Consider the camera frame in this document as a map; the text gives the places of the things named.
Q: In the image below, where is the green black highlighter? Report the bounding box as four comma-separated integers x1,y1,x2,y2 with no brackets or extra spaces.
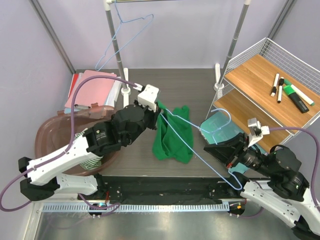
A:
283,85,309,114

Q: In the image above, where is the green white striped tank top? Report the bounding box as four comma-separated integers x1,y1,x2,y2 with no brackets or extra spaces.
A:
74,128,102,170

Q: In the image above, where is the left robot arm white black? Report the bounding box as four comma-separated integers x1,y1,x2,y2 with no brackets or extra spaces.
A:
18,101,161,202

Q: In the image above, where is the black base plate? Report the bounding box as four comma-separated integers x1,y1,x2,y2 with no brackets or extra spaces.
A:
84,176,241,206

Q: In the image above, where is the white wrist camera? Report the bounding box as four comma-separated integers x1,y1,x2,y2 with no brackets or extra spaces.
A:
247,118,270,147
133,83,160,112

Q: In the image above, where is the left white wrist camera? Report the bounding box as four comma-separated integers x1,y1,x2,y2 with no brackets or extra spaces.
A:
133,83,160,112

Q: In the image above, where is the purple cable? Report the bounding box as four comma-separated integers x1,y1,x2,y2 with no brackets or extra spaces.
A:
234,126,320,218
0,76,141,216

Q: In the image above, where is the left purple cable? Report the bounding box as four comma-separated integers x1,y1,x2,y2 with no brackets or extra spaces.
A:
0,76,141,216

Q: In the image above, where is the white wire wooden shelf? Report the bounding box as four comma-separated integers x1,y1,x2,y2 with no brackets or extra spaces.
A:
204,36,320,154

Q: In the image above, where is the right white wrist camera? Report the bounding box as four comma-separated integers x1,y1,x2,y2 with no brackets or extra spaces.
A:
247,118,270,147

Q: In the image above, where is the small white black marker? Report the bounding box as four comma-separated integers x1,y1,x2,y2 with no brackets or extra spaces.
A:
277,85,283,104

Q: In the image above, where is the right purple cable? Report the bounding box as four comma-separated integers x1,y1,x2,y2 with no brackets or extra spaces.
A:
234,126,320,218

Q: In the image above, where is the light blue wire hanger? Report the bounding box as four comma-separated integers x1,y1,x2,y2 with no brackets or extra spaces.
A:
94,0,155,72

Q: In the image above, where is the stack of papers folders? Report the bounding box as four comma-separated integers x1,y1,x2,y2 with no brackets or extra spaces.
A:
64,73,121,114

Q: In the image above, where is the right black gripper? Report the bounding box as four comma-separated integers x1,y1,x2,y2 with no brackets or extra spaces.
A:
203,130,276,177

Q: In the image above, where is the grey white clothes rack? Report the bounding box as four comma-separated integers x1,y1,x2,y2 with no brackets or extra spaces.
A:
103,0,251,111

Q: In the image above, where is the white green capped marker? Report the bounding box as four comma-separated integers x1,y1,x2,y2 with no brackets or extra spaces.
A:
290,84,315,106

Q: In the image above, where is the white slotted cable duct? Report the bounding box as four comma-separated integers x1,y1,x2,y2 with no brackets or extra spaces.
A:
42,202,230,213

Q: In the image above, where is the brown translucent plastic basin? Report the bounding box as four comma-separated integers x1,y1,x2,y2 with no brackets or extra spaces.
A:
34,103,119,176

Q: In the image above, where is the teal cutting mat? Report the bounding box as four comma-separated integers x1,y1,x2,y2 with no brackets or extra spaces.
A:
198,110,266,174

